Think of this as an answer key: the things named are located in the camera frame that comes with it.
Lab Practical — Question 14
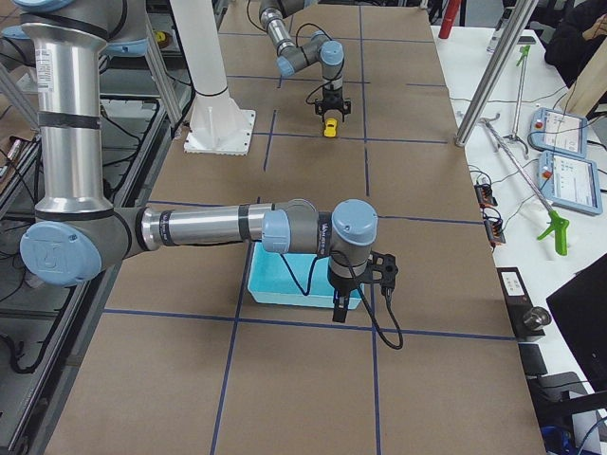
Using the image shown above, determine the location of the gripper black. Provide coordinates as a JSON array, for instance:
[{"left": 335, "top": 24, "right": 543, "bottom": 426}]
[
  {"left": 327, "top": 264, "right": 364, "bottom": 323},
  {"left": 314, "top": 84, "right": 352, "bottom": 122}
]

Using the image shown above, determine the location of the black monitor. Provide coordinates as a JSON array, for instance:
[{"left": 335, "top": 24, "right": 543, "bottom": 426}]
[{"left": 546, "top": 255, "right": 607, "bottom": 391}]

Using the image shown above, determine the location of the red cylinder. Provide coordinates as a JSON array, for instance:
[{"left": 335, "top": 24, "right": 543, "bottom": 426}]
[{"left": 438, "top": 0, "right": 462, "bottom": 40}]

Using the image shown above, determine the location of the seated person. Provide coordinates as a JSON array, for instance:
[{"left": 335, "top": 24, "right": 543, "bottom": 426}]
[{"left": 544, "top": 0, "right": 606, "bottom": 87}]

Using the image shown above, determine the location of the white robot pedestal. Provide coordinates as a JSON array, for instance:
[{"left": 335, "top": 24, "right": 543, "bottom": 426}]
[{"left": 170, "top": 0, "right": 256, "bottom": 155}]

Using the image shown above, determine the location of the small orange circuit board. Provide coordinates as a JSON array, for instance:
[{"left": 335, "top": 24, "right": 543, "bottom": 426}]
[{"left": 474, "top": 183, "right": 498, "bottom": 208}]

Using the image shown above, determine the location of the green handled reacher grabber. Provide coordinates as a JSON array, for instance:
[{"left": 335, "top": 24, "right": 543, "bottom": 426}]
[{"left": 506, "top": 45, "right": 530, "bottom": 160}]

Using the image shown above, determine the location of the yellow beetle toy car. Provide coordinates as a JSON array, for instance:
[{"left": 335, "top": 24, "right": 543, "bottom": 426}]
[{"left": 322, "top": 118, "right": 338, "bottom": 138}]

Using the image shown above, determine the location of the teal plastic bin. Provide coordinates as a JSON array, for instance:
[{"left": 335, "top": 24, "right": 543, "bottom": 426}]
[{"left": 248, "top": 244, "right": 334, "bottom": 308}]

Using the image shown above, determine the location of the aluminium frame post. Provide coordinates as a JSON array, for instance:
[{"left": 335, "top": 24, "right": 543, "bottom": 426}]
[{"left": 454, "top": 0, "right": 538, "bottom": 147}]

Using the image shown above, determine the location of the teach pendant tablet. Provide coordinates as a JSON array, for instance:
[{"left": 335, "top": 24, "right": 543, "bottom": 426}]
[
  {"left": 528, "top": 107, "right": 589, "bottom": 158},
  {"left": 538, "top": 151, "right": 603, "bottom": 215}
]

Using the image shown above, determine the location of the black box with knob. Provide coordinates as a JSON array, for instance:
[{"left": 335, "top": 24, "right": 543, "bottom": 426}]
[{"left": 497, "top": 267, "right": 552, "bottom": 342}]

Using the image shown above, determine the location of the lower teach pendant tablet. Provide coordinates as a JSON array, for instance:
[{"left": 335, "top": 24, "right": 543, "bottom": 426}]
[{"left": 538, "top": 151, "right": 603, "bottom": 215}]

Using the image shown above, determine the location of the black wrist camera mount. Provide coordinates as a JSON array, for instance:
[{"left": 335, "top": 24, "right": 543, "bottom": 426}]
[{"left": 368, "top": 251, "right": 398, "bottom": 293}]

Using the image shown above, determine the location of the upper teach pendant tablet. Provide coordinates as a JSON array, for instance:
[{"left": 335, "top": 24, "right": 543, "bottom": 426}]
[{"left": 528, "top": 107, "right": 589, "bottom": 158}]

